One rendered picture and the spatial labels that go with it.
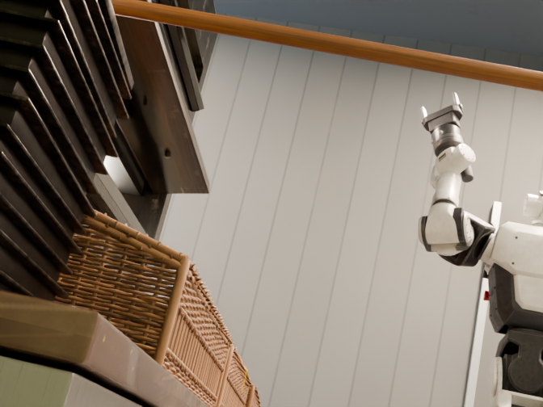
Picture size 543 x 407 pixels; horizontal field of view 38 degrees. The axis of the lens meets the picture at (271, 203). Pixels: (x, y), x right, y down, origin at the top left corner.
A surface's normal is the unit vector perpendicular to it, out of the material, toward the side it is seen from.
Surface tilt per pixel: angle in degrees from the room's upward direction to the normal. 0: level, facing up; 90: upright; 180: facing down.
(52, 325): 90
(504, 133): 90
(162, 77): 168
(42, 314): 90
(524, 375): 90
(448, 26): 180
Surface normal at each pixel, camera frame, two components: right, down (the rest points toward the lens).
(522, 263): -0.11, -0.35
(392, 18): -0.22, 0.92
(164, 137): -0.01, 0.94
